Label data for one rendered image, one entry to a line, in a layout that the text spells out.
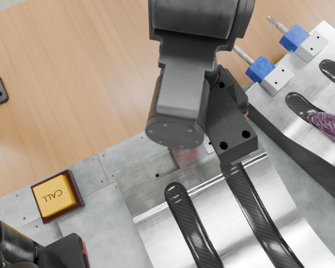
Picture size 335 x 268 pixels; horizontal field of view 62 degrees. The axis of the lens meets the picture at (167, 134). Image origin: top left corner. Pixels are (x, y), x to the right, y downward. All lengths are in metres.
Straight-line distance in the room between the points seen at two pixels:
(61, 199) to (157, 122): 0.36
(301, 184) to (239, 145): 0.36
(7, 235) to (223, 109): 0.24
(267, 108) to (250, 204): 0.20
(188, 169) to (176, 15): 0.31
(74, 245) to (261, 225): 0.31
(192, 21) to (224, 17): 0.03
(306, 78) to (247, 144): 0.37
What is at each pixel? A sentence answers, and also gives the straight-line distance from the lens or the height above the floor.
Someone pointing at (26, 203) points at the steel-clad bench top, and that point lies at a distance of 0.64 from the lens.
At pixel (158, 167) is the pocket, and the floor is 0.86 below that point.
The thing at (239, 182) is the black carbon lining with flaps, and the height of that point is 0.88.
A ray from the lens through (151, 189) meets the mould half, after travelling 0.49.
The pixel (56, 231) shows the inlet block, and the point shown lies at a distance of 0.46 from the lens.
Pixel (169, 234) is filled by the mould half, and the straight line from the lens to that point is 0.49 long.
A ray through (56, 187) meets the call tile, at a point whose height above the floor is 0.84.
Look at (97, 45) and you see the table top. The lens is 0.70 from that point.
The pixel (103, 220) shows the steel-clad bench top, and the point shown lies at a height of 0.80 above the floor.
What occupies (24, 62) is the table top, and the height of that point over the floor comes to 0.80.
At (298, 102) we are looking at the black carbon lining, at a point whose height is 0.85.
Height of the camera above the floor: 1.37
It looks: 75 degrees down
